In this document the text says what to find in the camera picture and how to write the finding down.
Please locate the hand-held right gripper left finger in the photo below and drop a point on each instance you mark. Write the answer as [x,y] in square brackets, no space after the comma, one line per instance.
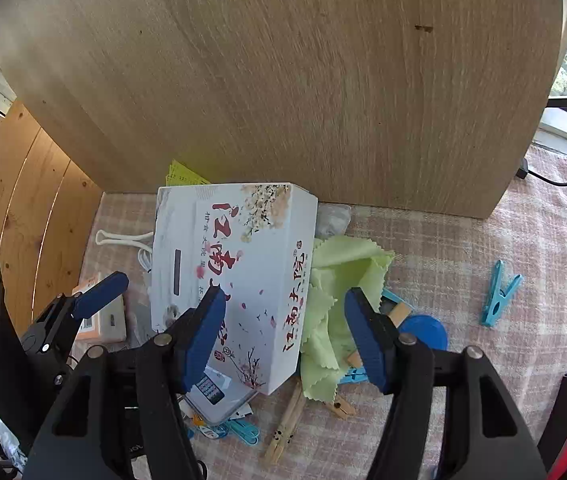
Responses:
[203,340]

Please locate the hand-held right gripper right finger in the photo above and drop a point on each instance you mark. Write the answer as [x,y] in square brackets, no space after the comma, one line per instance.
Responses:
[367,345]

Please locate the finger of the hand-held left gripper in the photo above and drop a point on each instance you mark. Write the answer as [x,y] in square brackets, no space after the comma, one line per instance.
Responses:
[103,291]

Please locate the white massager with grey balls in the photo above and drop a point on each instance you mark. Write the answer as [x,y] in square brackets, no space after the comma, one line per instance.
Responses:
[113,238]

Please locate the light green cleaning cloth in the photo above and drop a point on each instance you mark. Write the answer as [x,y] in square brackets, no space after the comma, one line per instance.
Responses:
[333,280]

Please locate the white floral tissue box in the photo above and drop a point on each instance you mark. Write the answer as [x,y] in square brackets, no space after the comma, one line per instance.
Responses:
[233,260]

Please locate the yellow plastic shuttlecock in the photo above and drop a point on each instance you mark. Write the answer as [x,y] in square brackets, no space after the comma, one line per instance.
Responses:
[178,172]

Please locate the pink checked cloth desktop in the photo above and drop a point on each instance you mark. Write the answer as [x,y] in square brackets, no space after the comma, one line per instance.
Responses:
[438,260]

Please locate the orange white wipes pack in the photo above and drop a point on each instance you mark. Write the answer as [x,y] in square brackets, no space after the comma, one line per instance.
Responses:
[108,322]

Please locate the clear phone picture packet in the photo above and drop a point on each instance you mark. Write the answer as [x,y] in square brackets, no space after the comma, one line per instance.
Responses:
[213,395]

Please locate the blue round disc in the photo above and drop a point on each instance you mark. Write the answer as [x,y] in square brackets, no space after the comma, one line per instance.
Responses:
[423,332]

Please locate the wooden clothespin with dark print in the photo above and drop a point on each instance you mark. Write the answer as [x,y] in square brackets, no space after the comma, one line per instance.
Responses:
[283,430]

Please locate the slatted pine wood panel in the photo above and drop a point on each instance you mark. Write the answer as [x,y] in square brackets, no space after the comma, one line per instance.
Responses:
[23,200]

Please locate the crumpled white plastic bag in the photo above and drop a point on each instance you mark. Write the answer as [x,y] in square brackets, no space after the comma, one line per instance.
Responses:
[333,219]

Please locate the upright light wooden board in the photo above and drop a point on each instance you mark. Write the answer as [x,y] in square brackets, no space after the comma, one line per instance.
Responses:
[288,85]

